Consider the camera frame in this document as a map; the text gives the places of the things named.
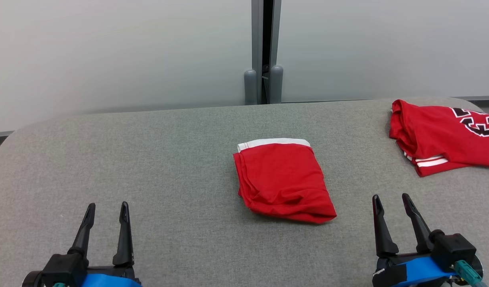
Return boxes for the left gripper, blue band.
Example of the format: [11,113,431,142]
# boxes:
[67,202,142,287]

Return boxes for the right arm black cable, teal plug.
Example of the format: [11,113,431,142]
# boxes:
[452,260,488,287]

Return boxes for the red jersey with white trim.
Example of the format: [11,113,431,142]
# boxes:
[389,99,489,177]

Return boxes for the right gripper, blue band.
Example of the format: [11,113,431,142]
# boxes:
[372,193,457,287]

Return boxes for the grey rounded partition foot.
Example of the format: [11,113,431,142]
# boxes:
[244,70,259,105]
[269,65,284,104]

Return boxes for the red shorts with white trim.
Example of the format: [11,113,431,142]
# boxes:
[233,138,337,224]

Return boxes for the grey vertical partition frame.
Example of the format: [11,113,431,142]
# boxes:
[251,0,282,104]

